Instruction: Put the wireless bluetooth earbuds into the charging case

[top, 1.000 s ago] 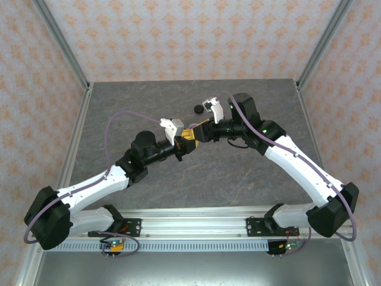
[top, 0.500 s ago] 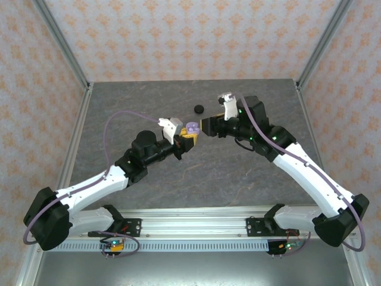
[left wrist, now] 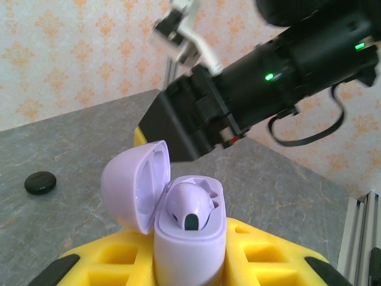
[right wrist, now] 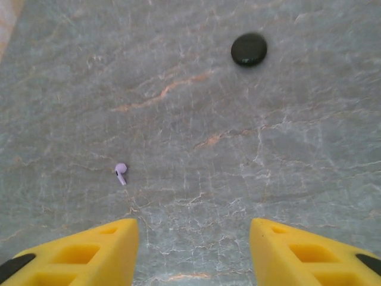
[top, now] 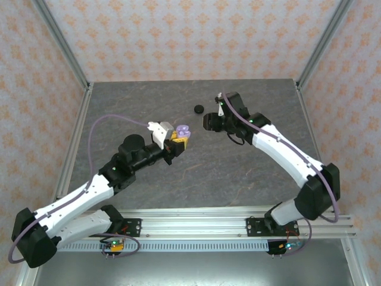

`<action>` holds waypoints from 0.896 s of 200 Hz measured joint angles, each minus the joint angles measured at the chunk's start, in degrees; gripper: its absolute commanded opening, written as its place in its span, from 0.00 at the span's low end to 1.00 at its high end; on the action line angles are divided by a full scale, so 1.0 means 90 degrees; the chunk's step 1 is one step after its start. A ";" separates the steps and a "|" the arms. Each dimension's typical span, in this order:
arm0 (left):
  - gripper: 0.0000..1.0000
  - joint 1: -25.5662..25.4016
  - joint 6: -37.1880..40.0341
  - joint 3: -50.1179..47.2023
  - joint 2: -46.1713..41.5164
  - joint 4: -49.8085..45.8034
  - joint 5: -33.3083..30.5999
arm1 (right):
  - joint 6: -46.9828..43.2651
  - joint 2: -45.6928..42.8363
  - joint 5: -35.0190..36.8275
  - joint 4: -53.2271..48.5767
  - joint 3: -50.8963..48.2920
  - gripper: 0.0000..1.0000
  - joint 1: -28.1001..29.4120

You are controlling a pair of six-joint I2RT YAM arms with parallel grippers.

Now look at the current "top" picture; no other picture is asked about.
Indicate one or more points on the black round earbud case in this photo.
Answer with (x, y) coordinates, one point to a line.
(198, 109)

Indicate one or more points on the aluminium table side rail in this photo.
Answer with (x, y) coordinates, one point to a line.
(78, 125)
(312, 131)

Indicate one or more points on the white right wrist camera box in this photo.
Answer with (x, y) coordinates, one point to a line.
(220, 108)

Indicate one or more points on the grey metal base panel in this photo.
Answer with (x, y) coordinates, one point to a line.
(193, 271)

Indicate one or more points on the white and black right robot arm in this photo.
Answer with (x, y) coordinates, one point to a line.
(282, 149)

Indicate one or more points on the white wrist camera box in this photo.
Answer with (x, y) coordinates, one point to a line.
(160, 132)
(220, 108)

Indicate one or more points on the aluminium frame post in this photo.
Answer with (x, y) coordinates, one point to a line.
(323, 44)
(64, 44)

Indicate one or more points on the small controller circuit board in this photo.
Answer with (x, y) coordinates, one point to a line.
(287, 246)
(114, 245)

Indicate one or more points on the lavender earbud charging case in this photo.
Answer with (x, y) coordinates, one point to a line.
(183, 137)

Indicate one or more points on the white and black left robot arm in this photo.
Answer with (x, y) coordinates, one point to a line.
(74, 196)

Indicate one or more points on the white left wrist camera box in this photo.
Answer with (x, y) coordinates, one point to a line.
(160, 132)

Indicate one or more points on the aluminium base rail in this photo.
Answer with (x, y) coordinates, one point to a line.
(193, 223)

